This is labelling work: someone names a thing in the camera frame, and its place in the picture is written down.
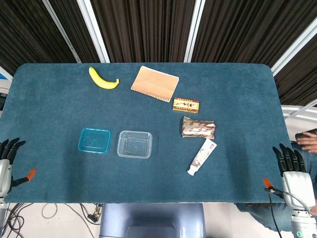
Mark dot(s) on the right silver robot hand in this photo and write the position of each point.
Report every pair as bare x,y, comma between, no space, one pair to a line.
298,186

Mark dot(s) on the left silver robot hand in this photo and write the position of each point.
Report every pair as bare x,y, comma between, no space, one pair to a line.
5,173

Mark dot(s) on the teal-rimmed clear plastic container lid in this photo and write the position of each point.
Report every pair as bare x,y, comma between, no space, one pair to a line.
94,140

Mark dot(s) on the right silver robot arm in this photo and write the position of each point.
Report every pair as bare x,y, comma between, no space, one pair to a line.
303,223

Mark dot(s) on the clear plastic container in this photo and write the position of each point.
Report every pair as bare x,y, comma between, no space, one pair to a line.
135,145

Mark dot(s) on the bystander bare hand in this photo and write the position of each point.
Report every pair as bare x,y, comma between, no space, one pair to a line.
308,143

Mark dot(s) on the teal table cloth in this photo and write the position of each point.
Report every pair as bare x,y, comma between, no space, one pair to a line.
223,161

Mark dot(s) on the black plug on floor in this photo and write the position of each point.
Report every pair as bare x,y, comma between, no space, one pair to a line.
94,217

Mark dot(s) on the white toothpaste tube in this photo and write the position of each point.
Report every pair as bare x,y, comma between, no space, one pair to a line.
201,157

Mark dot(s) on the gold red foil packet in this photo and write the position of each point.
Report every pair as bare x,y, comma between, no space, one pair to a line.
198,127

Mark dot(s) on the yellow banana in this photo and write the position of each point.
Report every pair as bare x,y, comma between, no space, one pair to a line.
102,83

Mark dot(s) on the yellow red small carton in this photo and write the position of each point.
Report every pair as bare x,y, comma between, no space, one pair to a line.
185,105

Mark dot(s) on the blue-grey robot torso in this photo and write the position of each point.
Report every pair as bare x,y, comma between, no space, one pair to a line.
153,220

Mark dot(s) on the tan spiral notebook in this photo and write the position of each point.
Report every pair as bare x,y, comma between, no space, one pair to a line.
154,83

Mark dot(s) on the dark brown curtain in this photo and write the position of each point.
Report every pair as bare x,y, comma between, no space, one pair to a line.
148,29

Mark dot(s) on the white metal frame rail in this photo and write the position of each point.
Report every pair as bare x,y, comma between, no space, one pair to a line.
292,108

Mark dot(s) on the white metal frame post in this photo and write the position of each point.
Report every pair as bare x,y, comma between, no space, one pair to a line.
94,32
194,32
297,47

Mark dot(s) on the thin grey frame post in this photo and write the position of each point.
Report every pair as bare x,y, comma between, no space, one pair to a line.
62,32

